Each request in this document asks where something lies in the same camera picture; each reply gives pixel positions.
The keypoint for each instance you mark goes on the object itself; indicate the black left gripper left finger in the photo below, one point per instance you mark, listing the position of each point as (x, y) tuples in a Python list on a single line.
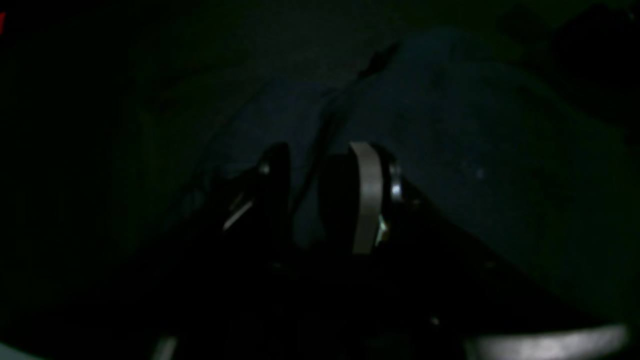
[(258, 218)]

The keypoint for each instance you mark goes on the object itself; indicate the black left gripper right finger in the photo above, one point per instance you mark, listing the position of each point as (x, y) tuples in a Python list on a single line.
[(360, 194)]

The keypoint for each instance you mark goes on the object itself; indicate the dark navy t-shirt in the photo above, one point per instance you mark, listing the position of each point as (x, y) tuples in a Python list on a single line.
[(552, 190)]

